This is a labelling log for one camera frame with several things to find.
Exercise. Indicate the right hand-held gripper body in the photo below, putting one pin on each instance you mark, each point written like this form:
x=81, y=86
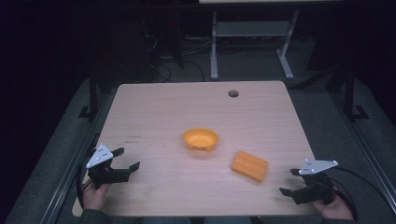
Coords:
x=314, y=189

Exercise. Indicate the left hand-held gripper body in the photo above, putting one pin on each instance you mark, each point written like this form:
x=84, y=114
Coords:
x=106, y=175

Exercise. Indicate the orange rectangular block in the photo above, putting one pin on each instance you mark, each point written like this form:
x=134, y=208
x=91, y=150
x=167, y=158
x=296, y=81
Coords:
x=249, y=166

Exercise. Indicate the orange plastic bowl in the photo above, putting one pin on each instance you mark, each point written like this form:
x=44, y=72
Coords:
x=200, y=139

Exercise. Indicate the person's left hand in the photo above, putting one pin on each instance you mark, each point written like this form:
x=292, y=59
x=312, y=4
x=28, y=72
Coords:
x=93, y=196

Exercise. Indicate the person's right hand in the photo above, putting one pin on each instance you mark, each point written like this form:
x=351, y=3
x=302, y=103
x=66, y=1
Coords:
x=334, y=210

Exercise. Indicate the black metal stand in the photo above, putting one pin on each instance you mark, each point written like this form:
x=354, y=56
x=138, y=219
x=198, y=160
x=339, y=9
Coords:
x=350, y=96
x=92, y=96

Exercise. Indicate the white metal stand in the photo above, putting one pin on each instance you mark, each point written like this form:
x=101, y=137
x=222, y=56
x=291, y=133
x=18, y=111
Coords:
x=252, y=29

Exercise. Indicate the aluminium rail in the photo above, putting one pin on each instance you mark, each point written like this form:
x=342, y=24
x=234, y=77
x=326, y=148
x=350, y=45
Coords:
x=70, y=168
x=367, y=146

